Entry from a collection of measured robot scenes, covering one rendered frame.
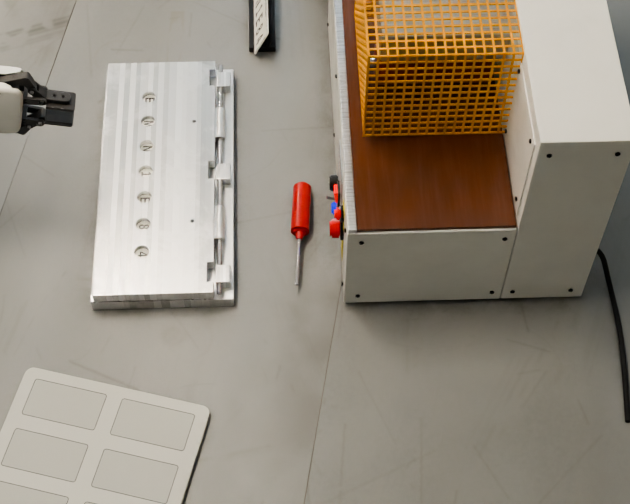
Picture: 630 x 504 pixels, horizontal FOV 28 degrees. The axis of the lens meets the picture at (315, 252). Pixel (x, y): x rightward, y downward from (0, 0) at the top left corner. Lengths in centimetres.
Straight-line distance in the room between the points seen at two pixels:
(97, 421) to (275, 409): 25
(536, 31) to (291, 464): 66
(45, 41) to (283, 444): 84
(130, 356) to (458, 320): 48
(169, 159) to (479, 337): 55
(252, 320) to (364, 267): 19
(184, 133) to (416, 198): 44
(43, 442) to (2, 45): 75
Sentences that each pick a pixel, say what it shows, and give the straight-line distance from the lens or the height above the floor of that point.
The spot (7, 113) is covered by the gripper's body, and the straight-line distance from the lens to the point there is 182.
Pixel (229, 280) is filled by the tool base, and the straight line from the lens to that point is 182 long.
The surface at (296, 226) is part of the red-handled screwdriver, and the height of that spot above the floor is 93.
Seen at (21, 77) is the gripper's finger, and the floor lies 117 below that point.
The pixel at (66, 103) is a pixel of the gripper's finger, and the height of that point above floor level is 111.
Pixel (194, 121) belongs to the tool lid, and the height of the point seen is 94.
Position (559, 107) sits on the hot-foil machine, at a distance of 160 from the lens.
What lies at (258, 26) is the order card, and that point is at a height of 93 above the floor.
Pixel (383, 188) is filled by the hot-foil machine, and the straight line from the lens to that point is 172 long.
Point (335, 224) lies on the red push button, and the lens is 177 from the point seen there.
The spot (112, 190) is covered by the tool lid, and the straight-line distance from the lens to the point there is 193.
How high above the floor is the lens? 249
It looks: 57 degrees down
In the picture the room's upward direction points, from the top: 1 degrees clockwise
